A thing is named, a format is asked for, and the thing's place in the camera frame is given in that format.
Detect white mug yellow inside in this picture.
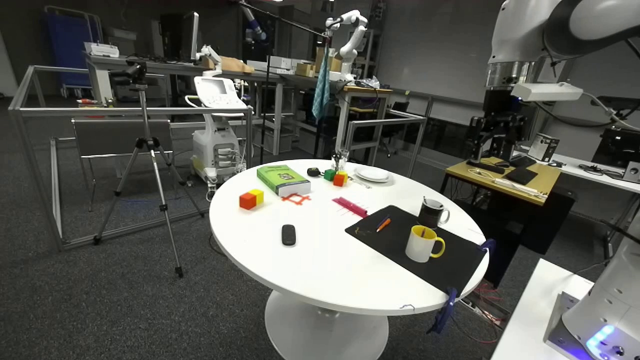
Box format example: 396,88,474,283
404,224,449,264

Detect black mat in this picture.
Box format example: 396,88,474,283
344,204,488,296

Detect large white plate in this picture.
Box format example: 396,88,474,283
352,164,396,187

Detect black pad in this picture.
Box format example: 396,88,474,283
504,166,540,189

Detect glass holding utensils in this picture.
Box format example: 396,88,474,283
330,149,352,175

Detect teal cloth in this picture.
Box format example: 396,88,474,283
310,56,335,126

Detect black computer mouse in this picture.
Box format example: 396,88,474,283
280,222,299,248

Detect pink ruler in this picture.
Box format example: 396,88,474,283
332,197,371,221

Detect metal railing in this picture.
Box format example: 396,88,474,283
342,88,436,177

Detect black camera tripod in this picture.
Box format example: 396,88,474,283
92,78,207,281

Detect black boom stand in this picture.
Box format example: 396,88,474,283
237,0,330,164

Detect metal frame enclosure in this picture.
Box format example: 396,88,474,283
7,65,257,251

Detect black keyboard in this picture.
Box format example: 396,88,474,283
466,157,513,177

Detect white round table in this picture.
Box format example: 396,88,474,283
208,158,492,360

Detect green book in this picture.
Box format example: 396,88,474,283
255,162,315,201

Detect blue trolley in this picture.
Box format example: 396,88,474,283
42,6,105,92

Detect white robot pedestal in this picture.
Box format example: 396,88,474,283
490,259,596,360

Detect black camera on tripod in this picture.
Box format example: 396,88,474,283
122,59,150,86

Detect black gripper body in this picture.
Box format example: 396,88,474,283
480,88,530,137

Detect wooden side table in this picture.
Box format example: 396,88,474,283
443,157,576,288

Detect white medical cart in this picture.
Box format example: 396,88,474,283
184,75,248,189

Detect small white plate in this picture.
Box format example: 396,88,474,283
357,166,393,182

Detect black mug white handle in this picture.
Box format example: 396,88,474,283
416,197,453,228

